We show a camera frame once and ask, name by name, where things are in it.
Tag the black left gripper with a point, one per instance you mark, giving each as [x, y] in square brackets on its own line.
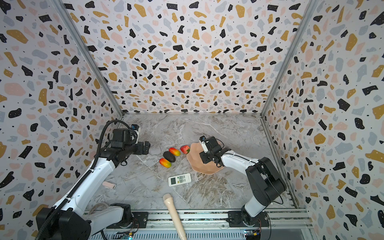
[139, 150]

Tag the red fake strawberry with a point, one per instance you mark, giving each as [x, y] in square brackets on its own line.
[185, 149]

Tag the red yellow fake mango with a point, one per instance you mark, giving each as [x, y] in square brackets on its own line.
[174, 151]

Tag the dark fake avocado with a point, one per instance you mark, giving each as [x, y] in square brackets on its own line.
[169, 157]

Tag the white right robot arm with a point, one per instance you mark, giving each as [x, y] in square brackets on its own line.
[265, 180]

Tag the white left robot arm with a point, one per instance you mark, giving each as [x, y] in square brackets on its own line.
[67, 220]

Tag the pink wavy fruit bowl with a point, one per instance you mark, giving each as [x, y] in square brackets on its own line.
[196, 162]

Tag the small pink eraser block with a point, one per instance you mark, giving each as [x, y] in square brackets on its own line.
[109, 185]

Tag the white remote control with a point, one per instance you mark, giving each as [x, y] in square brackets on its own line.
[179, 180]

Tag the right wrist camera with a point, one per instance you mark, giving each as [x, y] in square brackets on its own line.
[203, 141]

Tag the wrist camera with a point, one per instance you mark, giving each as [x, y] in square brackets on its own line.
[135, 128]
[203, 141]

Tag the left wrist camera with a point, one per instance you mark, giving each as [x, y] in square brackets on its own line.
[135, 128]

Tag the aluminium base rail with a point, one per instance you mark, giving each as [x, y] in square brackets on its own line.
[274, 224]

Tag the aluminium corner post left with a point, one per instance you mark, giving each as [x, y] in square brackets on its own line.
[65, 16]

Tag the aluminium corner post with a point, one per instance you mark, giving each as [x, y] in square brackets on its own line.
[65, 16]
[290, 54]

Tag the aluminium corner post right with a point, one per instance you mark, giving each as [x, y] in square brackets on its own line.
[290, 54]

